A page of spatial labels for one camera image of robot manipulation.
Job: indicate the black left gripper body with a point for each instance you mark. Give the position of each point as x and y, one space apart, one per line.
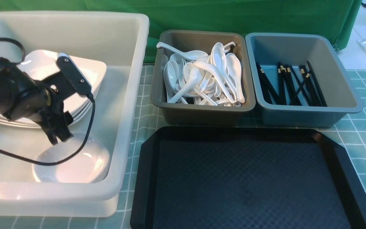
47 108

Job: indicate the small white square dish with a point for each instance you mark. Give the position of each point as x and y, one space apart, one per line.
90 165

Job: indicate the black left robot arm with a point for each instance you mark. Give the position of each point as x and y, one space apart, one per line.
16 90

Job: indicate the stack of white plates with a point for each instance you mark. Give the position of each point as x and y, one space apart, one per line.
39 64

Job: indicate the large white plastic tub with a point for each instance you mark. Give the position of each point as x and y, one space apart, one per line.
117 39

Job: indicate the black serving tray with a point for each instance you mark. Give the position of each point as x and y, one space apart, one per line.
245 178

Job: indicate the brown plastic bin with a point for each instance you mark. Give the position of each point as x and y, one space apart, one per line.
190 113

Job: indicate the pile of white spoons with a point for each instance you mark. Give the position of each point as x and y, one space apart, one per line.
213 79

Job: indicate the blue-grey plastic bin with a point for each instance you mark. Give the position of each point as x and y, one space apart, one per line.
295 49

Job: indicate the black chopsticks in bin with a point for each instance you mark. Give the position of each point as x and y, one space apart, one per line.
287 85

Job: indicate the green backdrop cloth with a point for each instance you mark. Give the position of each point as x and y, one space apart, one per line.
332 19

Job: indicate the green checked tablecloth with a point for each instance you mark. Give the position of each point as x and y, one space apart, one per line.
349 132

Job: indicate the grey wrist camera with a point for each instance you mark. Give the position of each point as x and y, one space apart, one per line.
73 75

